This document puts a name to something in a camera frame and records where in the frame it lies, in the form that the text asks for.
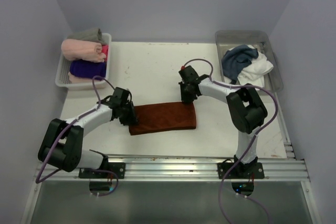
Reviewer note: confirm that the pale pink lower towel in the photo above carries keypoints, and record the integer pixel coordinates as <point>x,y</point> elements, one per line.
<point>78,80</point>

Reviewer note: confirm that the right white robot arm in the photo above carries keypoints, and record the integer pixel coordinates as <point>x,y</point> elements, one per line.
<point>246,108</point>

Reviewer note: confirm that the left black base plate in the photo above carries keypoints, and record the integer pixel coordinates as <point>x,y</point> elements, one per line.
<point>110,170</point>

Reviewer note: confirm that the hot pink rolled towel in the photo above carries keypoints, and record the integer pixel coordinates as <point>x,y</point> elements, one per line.
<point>105,49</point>

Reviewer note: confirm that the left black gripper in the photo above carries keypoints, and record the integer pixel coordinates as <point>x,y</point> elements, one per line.
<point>132,118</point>

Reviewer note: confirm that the purple rolled towel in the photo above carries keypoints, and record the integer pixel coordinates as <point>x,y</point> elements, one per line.
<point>87,69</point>

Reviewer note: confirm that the white plastic basket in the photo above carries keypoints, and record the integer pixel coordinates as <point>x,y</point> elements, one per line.
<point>62,79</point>

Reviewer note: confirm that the aluminium mounting rail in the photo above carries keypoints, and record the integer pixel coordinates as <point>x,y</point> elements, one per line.
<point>204,169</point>

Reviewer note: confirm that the light pink rolled towel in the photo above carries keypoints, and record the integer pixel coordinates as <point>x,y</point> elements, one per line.
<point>73,49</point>

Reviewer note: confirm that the grey rolled towel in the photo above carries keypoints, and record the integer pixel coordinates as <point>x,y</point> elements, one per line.
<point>92,34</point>

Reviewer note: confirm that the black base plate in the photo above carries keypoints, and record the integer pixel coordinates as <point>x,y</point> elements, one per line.
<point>241,169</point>
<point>110,170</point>

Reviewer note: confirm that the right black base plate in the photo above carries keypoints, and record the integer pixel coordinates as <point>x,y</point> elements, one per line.
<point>241,169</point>

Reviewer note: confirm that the blue grey towel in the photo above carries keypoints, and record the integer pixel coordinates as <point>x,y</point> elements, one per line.
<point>236,59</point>

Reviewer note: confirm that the clear plastic bin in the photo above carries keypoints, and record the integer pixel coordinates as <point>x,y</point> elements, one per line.
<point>226,39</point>

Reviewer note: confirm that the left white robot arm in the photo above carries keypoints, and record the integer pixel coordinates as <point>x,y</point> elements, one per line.
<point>62,146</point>

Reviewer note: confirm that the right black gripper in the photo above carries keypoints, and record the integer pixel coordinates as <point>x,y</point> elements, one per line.
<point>185,98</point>

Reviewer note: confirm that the brown rust towel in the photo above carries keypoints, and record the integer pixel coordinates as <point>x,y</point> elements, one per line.
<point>162,117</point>

